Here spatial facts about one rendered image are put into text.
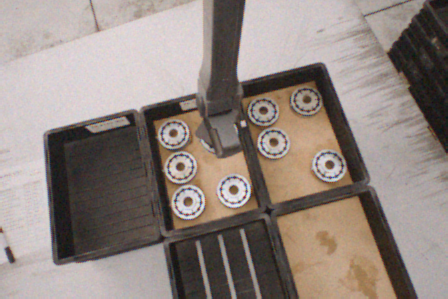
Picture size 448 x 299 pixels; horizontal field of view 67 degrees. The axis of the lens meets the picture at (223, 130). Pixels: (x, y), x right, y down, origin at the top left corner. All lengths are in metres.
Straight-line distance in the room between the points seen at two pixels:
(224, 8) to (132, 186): 0.78
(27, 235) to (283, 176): 0.90
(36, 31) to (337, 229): 2.26
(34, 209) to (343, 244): 1.04
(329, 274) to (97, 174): 0.77
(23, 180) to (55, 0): 1.63
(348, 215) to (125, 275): 0.73
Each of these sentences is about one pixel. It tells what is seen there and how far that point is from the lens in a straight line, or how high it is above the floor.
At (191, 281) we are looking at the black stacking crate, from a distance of 1.07.
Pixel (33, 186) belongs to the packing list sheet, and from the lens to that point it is 1.41.
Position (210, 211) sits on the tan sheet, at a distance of 1.06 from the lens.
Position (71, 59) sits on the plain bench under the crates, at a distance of 1.54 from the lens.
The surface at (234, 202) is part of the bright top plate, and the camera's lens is 1.03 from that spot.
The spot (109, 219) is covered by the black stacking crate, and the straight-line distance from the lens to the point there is 1.13.
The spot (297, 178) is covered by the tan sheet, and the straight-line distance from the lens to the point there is 1.08.
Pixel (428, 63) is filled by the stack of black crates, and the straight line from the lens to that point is 1.92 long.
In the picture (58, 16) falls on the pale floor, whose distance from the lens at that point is 2.68.
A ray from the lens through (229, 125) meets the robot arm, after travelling 0.67.
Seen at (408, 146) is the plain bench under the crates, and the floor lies 0.70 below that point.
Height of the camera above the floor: 1.88
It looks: 71 degrees down
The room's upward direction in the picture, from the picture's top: 9 degrees counter-clockwise
